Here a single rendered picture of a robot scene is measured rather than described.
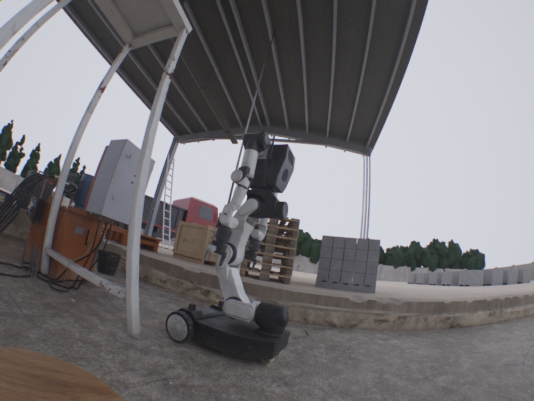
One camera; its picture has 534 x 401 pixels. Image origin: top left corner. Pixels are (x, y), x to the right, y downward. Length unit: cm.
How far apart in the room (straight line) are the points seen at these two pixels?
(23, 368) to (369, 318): 269
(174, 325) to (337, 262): 294
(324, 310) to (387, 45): 478
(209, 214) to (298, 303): 984
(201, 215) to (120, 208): 997
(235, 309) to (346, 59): 514
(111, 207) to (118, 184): 18
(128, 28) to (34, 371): 270
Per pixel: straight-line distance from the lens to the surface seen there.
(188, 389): 104
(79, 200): 257
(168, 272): 310
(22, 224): 390
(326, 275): 386
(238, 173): 133
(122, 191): 186
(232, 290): 146
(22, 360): 64
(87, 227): 234
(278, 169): 145
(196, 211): 1158
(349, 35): 512
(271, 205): 141
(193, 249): 474
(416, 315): 292
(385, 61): 543
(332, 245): 395
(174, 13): 233
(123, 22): 274
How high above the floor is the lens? 58
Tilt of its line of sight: 16 degrees up
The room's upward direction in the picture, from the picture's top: 10 degrees clockwise
